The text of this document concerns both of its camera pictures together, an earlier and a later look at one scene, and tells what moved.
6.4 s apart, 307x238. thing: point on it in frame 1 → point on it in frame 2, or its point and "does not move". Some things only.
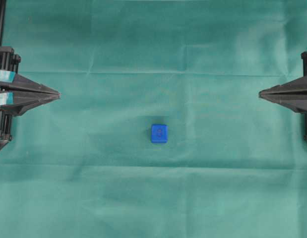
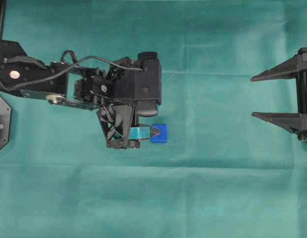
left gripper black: x=17 y=93 → x=117 y=119
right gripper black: x=296 y=94 → x=300 y=122
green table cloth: x=235 y=164 does not move
